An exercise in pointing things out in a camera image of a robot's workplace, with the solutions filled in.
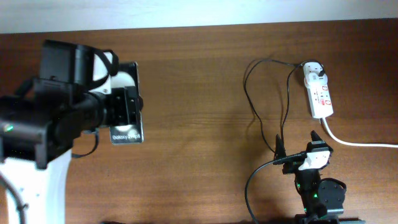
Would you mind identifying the black right camera cable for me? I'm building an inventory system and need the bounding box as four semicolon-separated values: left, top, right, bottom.
244;151;307;224

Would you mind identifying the white USB charger plug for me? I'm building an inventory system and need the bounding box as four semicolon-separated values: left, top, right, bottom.
303;62;328;88

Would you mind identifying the black USB charging cable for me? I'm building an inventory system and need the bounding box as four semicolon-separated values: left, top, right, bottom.
243;58;326;154

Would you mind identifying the white power strip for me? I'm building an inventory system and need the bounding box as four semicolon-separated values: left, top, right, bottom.
304;73;333;119

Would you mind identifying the white power strip cord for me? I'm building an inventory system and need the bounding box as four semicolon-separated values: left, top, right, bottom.
320;117;398;149

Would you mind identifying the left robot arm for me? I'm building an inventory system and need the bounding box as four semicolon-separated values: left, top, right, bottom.
1;78;144;223

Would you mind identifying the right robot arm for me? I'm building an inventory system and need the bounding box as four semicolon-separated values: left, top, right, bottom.
273;131;365;223

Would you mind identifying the black Galaxy smartphone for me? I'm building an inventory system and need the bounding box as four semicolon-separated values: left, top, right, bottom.
109;62;144;144

